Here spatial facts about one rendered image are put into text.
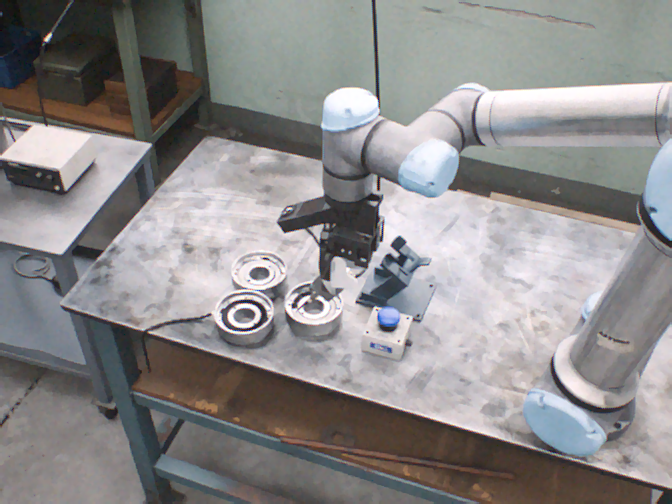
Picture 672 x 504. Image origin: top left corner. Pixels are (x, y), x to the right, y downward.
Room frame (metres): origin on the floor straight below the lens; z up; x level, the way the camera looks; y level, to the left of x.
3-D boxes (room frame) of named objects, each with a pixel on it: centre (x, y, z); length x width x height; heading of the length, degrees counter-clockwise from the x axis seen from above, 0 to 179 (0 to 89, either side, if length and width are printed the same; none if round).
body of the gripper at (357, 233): (0.86, -0.01, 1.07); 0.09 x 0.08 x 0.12; 69
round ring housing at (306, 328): (0.90, 0.05, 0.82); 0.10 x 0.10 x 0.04
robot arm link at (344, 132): (0.86, -0.01, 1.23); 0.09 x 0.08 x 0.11; 54
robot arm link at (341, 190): (0.86, -0.01, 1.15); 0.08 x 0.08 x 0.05
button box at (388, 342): (0.85, -0.09, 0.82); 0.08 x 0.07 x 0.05; 72
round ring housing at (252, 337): (0.87, 0.17, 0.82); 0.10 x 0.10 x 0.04
